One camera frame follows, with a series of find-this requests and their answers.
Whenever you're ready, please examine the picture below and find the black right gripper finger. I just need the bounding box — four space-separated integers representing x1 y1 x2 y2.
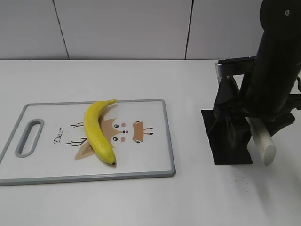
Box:
213 76 240 115

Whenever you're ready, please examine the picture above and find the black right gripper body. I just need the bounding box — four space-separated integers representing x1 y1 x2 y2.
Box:
238 77 301 135

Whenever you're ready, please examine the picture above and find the knife with speckled white handle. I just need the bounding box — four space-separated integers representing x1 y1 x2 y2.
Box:
215 56 277 166

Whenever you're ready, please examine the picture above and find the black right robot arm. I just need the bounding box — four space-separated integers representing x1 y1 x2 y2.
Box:
214 0 301 135

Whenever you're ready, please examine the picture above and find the yellow plastic banana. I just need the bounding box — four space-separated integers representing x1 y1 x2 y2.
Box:
84 99 117 166

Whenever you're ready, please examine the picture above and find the black knife stand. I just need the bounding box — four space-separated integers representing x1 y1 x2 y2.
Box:
201 108 253 165

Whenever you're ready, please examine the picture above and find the white deer cutting board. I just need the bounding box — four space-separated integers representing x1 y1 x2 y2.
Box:
0 99 176 186

